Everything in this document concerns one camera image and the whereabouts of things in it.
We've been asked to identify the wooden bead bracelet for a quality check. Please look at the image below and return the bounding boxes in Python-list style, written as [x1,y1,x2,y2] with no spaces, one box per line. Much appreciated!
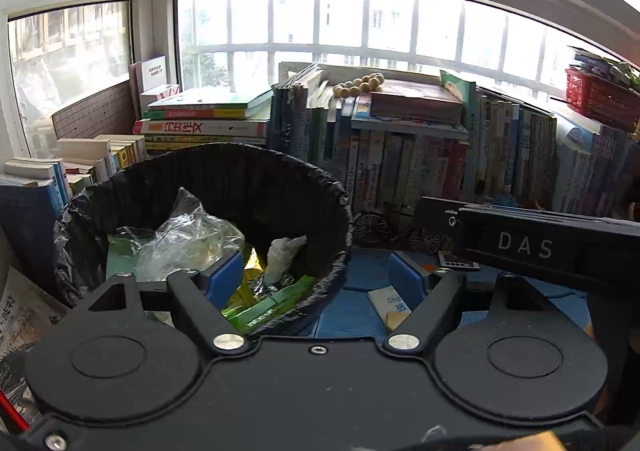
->
[332,72,386,100]

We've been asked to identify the white blue paper packet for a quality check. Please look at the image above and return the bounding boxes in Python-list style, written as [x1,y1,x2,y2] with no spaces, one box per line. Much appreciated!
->
[368,286,411,333]

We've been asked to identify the gold foil wrapper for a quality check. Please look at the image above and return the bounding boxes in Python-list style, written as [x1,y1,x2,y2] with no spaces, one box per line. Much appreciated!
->
[224,243,264,309]

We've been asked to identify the red white stacked book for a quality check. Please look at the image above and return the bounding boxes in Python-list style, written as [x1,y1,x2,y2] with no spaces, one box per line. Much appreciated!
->
[132,120,269,138]

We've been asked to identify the small white calculator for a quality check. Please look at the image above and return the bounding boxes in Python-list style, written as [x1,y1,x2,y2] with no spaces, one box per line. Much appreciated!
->
[438,251,480,271]

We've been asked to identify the blue checkered table mat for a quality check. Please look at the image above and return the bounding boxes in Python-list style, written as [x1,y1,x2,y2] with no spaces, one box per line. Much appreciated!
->
[302,249,590,341]

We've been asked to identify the black bin liner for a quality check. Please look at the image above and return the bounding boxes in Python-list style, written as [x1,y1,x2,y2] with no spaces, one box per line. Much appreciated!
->
[53,144,352,337]

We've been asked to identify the red plastic basket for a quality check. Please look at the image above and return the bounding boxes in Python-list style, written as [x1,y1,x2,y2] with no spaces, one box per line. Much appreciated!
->
[565,68,640,133]

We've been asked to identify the dark blue upright book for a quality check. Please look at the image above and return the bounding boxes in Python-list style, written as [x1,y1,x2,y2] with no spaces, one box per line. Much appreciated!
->
[1,178,64,301]

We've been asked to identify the white tissue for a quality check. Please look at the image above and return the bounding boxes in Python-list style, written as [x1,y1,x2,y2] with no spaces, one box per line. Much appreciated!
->
[264,235,307,285]

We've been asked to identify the green snack wrapper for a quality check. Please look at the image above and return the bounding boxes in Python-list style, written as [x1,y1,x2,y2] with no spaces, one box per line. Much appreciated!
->
[222,275,316,335]

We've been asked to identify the illustrated dragon cover book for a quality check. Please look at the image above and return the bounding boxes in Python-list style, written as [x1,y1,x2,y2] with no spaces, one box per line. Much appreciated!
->
[1,267,67,422]

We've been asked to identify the miniature black bicycle model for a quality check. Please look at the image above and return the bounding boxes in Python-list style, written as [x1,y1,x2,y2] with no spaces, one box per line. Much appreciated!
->
[354,197,462,255]

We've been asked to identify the red book tray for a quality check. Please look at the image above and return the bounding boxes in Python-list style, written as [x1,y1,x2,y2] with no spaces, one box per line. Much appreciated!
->
[0,390,29,435]

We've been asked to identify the clear plastic bottle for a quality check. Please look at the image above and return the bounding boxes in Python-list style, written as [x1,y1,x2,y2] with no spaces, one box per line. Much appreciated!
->
[134,187,245,282]

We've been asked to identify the brown hardcover lying book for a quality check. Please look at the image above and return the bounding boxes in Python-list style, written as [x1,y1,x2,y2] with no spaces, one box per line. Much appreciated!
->
[370,80,463,125]

